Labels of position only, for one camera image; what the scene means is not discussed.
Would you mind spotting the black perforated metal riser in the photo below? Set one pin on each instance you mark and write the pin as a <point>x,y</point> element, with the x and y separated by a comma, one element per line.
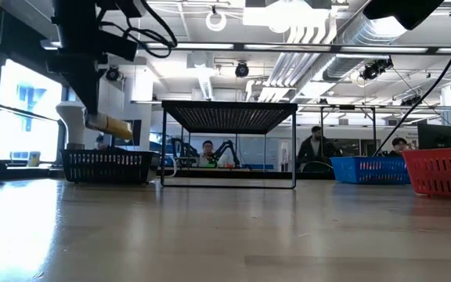
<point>229,117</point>

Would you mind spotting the linear ceiling light fixture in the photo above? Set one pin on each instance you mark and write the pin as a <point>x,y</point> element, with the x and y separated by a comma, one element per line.
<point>241,47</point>

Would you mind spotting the blue plastic basket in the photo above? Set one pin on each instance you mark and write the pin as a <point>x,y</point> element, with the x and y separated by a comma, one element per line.
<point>366,170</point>

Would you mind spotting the silver ventilation duct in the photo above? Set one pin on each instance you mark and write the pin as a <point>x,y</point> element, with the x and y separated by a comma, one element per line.
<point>351,51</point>

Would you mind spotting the black background robot arm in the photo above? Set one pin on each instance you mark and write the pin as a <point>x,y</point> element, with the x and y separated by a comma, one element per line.
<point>225,147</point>

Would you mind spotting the red plastic basket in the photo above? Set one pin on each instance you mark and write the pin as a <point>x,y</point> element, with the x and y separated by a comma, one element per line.
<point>441,172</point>

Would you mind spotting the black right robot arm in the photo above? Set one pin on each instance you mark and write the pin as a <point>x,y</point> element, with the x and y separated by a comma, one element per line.
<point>405,11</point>

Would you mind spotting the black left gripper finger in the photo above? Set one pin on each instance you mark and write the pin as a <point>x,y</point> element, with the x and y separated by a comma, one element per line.
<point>78,88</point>
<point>94,90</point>

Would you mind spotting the large bright window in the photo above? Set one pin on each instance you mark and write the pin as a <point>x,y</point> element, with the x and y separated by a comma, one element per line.
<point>26,137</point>

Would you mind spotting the white mushroom lamp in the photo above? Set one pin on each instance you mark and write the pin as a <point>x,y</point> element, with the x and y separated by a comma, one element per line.
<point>71,129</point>

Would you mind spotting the person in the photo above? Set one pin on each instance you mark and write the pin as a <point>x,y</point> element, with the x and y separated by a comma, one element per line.
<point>208,150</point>
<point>101,143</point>
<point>315,149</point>
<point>399,145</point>

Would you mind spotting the black plastic basket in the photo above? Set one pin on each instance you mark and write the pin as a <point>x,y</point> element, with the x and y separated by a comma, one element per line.
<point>108,166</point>

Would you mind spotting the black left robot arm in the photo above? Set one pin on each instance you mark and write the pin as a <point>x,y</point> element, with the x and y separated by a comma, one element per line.
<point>76,11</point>

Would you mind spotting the black round ceiling speaker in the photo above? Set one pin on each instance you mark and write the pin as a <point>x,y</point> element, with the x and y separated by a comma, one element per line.
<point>112,73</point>
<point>242,69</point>

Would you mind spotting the black ceiling-mounted device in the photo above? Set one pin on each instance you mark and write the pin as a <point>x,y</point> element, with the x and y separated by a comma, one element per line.
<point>374,69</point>

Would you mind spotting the small yellow container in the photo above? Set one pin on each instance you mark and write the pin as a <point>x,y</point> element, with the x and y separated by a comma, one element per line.
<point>33,158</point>

